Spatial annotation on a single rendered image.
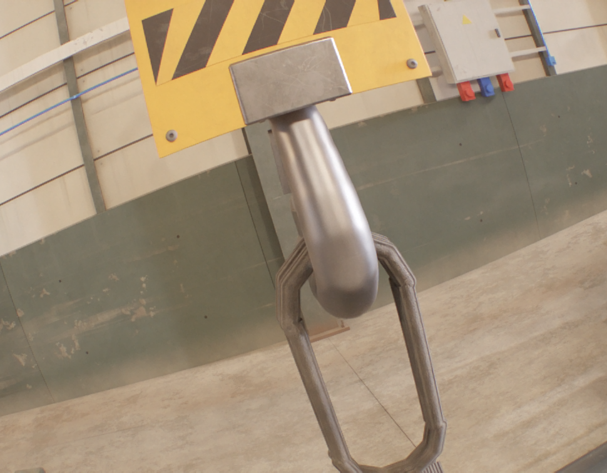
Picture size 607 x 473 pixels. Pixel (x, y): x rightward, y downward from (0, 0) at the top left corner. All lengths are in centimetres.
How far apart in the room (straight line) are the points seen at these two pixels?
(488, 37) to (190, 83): 631
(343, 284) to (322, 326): 598
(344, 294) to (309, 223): 6
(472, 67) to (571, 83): 134
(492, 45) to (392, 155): 149
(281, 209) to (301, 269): 570
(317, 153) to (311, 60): 7
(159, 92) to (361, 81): 15
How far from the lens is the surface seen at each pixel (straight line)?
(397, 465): 72
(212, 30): 56
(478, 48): 675
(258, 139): 625
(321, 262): 56
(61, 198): 667
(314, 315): 651
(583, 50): 785
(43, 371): 694
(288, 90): 56
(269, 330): 669
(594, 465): 105
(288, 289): 61
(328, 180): 56
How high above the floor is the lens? 207
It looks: 12 degrees down
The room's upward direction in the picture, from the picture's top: 17 degrees counter-clockwise
